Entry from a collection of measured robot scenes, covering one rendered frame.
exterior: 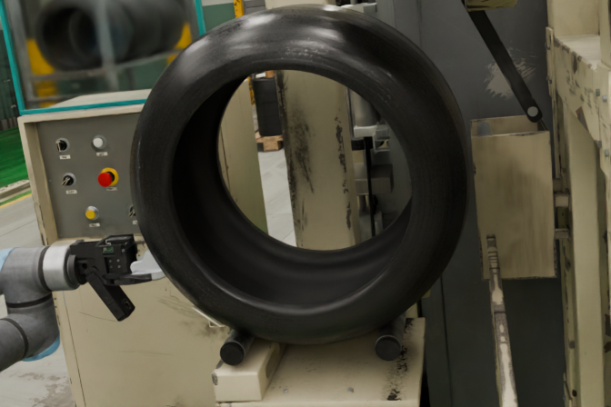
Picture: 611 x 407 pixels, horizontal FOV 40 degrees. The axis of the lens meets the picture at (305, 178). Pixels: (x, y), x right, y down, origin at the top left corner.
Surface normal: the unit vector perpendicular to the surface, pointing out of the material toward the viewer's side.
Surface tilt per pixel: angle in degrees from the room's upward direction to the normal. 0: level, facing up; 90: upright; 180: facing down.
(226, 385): 90
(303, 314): 101
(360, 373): 0
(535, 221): 90
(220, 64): 80
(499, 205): 90
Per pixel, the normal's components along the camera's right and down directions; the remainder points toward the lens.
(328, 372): -0.11, -0.97
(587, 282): -0.18, 0.25
